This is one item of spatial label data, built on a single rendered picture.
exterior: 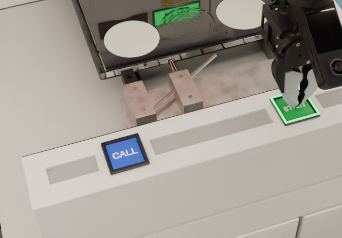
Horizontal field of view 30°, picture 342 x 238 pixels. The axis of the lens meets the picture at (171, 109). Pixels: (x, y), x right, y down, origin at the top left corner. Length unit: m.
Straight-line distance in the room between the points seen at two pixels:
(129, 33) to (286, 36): 0.40
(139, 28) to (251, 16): 0.21
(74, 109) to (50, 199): 0.32
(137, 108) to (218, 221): 0.22
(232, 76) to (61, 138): 0.32
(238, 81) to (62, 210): 0.40
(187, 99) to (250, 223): 0.23
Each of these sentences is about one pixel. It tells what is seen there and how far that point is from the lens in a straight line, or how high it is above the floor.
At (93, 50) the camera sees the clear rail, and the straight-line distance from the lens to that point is 1.14.
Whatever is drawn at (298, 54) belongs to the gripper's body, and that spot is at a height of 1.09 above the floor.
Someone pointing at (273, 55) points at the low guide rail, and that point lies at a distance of 1.21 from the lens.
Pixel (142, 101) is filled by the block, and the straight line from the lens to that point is 1.04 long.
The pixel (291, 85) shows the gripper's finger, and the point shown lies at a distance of 0.90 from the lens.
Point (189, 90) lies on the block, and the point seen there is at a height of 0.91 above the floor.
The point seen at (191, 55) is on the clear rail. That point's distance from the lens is 1.12.
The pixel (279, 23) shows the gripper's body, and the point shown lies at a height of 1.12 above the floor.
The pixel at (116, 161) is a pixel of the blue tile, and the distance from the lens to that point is 0.89.
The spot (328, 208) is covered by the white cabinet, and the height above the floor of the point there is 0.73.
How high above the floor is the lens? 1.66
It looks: 47 degrees down
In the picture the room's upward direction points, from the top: 3 degrees counter-clockwise
